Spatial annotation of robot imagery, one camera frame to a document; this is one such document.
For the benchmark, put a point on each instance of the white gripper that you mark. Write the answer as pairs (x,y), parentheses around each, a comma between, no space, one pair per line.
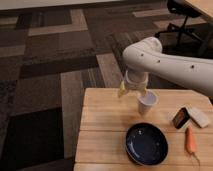
(134,80)

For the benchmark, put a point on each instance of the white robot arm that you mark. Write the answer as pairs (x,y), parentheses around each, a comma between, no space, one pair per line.
(146,56)

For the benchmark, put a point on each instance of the white ceramic cup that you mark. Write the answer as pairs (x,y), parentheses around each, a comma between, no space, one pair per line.
(146,102)

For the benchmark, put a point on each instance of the dark blue plate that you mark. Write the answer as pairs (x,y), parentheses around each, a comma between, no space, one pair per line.
(146,144)

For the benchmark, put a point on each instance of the orange carrot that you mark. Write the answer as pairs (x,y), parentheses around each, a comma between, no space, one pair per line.
(190,143)

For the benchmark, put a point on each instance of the wooden desk corner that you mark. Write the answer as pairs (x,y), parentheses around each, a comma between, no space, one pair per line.
(205,7)

